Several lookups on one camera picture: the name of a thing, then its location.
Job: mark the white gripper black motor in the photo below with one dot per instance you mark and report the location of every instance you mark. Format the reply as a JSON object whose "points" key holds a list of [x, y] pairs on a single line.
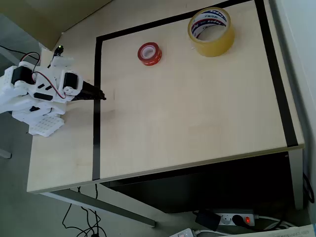
{"points": [[71, 81]]}

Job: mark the red tape roll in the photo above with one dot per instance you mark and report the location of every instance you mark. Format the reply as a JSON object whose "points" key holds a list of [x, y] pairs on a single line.
{"points": [[149, 55]]}

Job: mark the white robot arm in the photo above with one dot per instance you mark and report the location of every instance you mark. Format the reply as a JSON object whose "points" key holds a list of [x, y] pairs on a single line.
{"points": [[14, 98]]}

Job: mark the yellow packing tape roll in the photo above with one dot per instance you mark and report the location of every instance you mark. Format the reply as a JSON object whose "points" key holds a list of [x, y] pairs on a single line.
{"points": [[214, 47]]}

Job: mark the tan board panel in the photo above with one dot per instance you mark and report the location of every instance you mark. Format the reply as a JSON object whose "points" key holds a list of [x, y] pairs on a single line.
{"points": [[49, 17]]}

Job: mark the grey furniture leg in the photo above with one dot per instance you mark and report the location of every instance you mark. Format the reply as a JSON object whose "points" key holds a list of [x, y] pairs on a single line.
{"points": [[8, 55]]}

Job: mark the grey furniture foot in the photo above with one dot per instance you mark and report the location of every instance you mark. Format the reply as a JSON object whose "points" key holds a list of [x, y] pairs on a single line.
{"points": [[5, 153]]}

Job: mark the grey slanted table foot bar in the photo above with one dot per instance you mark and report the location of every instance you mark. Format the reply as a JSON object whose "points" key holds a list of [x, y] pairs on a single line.
{"points": [[111, 208]]}

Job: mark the black under-table panel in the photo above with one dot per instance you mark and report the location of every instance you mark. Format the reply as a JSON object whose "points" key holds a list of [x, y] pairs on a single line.
{"points": [[209, 187]]}

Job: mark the white power strip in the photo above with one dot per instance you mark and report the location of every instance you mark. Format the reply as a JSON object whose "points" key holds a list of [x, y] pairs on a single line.
{"points": [[184, 232]]}

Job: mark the black power adapter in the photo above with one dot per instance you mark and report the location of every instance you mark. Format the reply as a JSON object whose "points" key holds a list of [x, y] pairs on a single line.
{"points": [[207, 219]]}

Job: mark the black round plug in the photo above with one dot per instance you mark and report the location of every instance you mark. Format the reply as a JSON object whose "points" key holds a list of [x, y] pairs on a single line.
{"points": [[237, 219]]}

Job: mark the grey upright table leg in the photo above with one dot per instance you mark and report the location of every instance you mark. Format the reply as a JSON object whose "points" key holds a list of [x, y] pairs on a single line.
{"points": [[296, 182]]}

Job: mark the white grid base plate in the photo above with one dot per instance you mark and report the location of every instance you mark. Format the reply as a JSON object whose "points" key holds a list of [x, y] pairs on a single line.
{"points": [[45, 126]]}

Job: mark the grey power strip red switch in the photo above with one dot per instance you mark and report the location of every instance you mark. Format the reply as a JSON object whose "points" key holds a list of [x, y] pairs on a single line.
{"points": [[248, 218]]}

